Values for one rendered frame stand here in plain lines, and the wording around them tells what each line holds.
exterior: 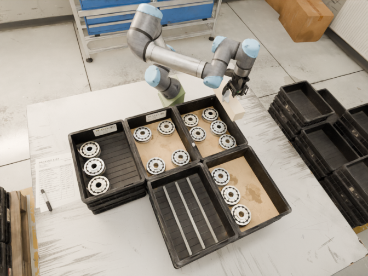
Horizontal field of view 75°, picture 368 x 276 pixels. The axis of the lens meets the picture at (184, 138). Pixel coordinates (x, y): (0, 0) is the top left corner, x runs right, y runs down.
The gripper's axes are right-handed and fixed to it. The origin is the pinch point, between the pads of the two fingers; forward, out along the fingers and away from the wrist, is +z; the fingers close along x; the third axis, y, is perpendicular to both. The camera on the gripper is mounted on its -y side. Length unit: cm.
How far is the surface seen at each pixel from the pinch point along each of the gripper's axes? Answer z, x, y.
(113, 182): 26, -69, 15
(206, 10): 67, 86, -187
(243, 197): 26, -8, 46
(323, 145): 71, 102, 22
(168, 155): 25.9, -36.8, 9.7
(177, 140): 25.9, -28.1, 1.9
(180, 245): 26, -47, 56
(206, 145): 25.8, -13.2, 10.9
